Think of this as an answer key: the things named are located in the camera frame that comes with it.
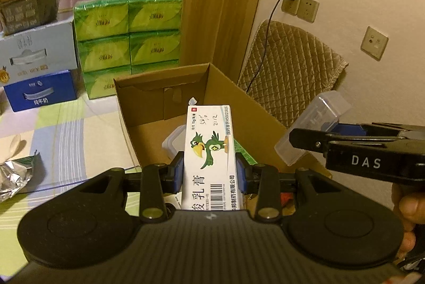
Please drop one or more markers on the silver foil packet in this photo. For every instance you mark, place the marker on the silver foil packet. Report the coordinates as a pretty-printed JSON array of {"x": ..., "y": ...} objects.
[{"x": 16, "y": 177}]

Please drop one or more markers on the stack of green tissue packs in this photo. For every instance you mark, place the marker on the stack of green tissue packs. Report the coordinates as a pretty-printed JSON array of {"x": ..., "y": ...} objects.
[{"x": 129, "y": 38}]

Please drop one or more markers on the green white medicine box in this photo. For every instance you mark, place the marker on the green white medicine box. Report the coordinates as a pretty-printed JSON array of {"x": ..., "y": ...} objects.
[{"x": 244, "y": 151}]

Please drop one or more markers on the clear plastic container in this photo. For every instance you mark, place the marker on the clear plastic container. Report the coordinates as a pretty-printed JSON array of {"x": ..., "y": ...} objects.
[{"x": 174, "y": 143}]

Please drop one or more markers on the light blue carton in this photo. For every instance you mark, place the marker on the light blue carton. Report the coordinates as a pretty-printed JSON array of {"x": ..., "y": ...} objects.
[{"x": 36, "y": 51}]

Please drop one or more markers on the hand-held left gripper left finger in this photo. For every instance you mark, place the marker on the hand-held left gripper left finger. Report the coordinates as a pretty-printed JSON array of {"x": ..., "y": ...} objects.
[{"x": 179, "y": 167}]

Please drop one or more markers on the brown cardboard box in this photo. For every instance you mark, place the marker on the brown cardboard box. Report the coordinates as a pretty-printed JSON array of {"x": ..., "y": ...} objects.
[{"x": 149, "y": 111}]

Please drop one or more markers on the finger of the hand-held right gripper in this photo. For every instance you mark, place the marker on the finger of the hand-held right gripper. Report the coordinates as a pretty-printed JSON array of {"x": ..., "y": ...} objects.
[
  {"x": 348, "y": 129},
  {"x": 305, "y": 138}
]

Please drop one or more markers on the square wall outlet plate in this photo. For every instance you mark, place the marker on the square wall outlet plate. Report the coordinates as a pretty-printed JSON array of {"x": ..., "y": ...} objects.
[{"x": 375, "y": 42}]

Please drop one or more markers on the person's right hand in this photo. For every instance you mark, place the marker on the person's right hand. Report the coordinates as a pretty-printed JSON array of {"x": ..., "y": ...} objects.
[{"x": 410, "y": 207}]

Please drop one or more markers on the empty wall socket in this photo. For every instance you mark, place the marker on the empty wall socket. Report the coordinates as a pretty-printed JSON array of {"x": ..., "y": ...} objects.
[{"x": 308, "y": 9}]

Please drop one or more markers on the checked cloth covered desktop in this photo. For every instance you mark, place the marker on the checked cloth covered desktop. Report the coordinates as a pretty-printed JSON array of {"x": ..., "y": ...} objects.
[{"x": 83, "y": 138}]

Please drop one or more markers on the clear plastic case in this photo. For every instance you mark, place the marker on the clear plastic case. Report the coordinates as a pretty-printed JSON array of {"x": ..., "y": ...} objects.
[{"x": 308, "y": 124}]

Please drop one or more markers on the red candy packet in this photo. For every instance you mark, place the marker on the red candy packet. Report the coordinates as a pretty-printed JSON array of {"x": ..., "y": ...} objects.
[{"x": 288, "y": 198}]

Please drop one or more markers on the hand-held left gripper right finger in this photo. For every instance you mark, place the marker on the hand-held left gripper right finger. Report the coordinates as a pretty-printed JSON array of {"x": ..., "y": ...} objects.
[{"x": 240, "y": 171}]

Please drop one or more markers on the pale plastic spoon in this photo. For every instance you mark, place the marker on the pale plastic spoon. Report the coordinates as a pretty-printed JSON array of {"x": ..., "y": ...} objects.
[{"x": 16, "y": 146}]

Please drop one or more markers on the dark blue milk carton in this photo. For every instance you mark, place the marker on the dark blue milk carton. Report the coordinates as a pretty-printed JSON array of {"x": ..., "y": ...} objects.
[{"x": 43, "y": 91}]

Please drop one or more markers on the wall socket with plug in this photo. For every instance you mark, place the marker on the wall socket with plug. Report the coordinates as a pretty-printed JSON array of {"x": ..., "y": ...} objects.
[{"x": 289, "y": 5}]

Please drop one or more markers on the quilted chair cover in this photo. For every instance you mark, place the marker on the quilted chair cover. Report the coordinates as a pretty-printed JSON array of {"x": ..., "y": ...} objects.
[{"x": 292, "y": 71}]

